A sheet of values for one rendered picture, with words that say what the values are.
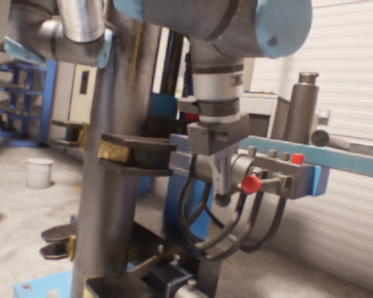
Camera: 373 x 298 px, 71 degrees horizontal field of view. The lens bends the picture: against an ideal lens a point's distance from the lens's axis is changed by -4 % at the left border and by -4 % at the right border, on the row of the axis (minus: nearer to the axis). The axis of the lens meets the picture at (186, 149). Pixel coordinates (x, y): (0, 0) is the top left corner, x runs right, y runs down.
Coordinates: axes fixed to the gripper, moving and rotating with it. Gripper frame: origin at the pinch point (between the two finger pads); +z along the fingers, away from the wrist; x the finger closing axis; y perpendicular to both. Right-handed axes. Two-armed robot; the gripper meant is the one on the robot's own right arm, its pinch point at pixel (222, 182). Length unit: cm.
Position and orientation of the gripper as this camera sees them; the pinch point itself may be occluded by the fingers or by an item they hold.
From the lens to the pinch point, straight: 55.5
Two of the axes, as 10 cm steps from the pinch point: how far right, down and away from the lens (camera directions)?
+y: 7.2, 1.8, -6.7
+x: 6.9, -3.0, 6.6
